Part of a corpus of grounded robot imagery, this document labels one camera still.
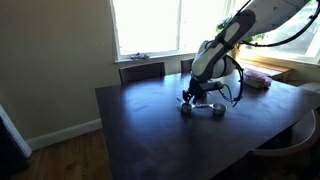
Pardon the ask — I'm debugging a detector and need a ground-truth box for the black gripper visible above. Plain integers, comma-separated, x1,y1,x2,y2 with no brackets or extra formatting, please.
182,78,208,105

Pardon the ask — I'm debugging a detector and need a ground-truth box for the white framed side window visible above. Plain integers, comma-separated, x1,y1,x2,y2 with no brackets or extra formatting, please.
229,0,320,65

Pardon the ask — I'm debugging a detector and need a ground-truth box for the brown curved back chair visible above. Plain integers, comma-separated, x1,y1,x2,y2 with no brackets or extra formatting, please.
249,109,320,180

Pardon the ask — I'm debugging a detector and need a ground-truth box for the green potted plant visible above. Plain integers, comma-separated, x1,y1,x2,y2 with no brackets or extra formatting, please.
215,15,268,60

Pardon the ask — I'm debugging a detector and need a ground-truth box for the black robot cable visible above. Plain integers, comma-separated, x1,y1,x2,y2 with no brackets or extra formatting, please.
219,6,320,108

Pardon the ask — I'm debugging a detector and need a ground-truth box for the second largest steel measuring cup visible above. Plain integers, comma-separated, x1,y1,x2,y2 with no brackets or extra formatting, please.
179,101,194,115

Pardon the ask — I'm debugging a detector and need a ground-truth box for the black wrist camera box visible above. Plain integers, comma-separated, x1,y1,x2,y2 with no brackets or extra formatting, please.
201,81,225,93

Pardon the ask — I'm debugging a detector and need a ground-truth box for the dark wooden dining chair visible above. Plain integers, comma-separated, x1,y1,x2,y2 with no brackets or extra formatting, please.
118,61,166,85
180,58,195,74

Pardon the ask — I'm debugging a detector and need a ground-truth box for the white door frame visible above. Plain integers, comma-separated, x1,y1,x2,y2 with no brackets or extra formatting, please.
0,103,33,159

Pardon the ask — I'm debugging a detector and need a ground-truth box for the large white framed window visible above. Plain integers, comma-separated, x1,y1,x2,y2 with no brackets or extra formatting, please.
109,0,231,64

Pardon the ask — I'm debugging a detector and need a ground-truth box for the small dark object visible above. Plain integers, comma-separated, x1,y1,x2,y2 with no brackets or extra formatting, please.
194,102,228,117

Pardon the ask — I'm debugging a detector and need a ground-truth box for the clear plastic bag with food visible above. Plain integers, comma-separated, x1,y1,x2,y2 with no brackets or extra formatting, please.
243,68,273,89

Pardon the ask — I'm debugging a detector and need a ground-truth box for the wooden window bench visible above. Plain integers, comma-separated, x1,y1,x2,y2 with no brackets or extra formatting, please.
239,59,294,83

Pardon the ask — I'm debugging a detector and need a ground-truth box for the small blue purple object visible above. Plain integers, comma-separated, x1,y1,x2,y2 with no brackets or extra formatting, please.
130,52,150,61

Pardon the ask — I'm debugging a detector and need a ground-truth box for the pale grey furniture piece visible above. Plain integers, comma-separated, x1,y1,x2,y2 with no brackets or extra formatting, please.
297,82,320,95

